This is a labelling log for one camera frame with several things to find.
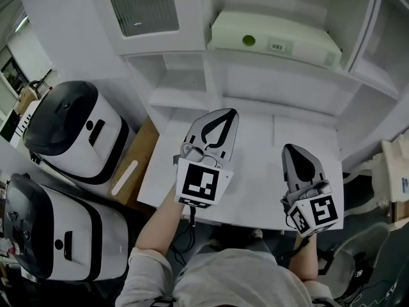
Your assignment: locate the brown cardboard box white strip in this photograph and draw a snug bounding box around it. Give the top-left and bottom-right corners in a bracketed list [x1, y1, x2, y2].
[109, 116, 160, 206]

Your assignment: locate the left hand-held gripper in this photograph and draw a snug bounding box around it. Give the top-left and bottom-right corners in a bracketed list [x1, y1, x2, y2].
[173, 107, 240, 210]

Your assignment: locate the white shelf unit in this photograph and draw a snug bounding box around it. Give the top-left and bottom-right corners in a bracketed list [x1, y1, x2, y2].
[86, 0, 409, 168]

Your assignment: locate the person's right forearm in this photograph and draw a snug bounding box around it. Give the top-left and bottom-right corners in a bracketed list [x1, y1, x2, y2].
[293, 233, 321, 281]

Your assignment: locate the person's grey shirt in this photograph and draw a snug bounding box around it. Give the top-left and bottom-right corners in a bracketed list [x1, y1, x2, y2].
[114, 246, 338, 307]

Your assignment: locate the grey plastic chair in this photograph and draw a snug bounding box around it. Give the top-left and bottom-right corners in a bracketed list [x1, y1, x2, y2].
[318, 221, 392, 302]

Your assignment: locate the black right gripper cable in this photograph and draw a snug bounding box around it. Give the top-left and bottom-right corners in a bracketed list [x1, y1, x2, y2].
[283, 234, 313, 259]

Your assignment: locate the white black rounded machine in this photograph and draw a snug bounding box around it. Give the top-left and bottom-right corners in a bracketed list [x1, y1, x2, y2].
[23, 81, 135, 185]
[2, 173, 129, 283]

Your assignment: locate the white object green dot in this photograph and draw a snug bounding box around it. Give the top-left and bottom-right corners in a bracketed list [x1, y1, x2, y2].
[207, 10, 343, 71]

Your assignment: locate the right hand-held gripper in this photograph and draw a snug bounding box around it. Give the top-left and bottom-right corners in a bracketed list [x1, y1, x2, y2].
[280, 143, 339, 238]

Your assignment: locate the ceiling light tube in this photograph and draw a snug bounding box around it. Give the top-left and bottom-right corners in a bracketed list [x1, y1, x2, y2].
[14, 15, 29, 33]

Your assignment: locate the small brown cardboard box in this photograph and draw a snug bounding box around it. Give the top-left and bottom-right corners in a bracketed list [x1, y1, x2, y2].
[16, 83, 43, 115]

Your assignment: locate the cream ornate chair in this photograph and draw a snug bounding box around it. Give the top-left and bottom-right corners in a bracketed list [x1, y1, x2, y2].
[343, 134, 409, 232]

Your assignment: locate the person's left forearm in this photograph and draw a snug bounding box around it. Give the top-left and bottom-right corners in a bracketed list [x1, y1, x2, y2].
[135, 184, 192, 259]

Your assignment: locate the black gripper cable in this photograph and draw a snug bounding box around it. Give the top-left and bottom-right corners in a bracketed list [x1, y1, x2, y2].
[169, 207, 198, 265]
[283, 234, 313, 259]

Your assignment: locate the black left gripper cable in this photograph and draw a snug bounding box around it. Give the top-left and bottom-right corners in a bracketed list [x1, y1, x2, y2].
[169, 207, 198, 265]

